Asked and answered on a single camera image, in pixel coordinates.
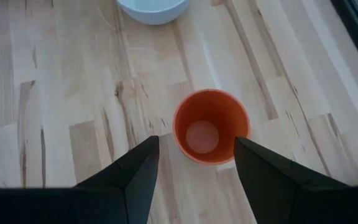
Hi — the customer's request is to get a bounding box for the light blue bowl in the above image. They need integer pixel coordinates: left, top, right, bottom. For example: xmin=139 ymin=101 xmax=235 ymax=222
xmin=116 ymin=0 xmax=190 ymax=26

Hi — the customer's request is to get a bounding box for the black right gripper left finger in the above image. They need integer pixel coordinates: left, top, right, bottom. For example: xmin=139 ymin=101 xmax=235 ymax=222
xmin=73 ymin=135 xmax=160 ymax=224

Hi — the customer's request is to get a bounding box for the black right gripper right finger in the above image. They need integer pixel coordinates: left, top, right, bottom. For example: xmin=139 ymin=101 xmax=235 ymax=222
xmin=233 ymin=136 xmax=348 ymax=224

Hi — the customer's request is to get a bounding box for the orange plastic cup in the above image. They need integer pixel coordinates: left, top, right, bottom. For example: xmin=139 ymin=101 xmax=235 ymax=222
xmin=172 ymin=88 xmax=251 ymax=166

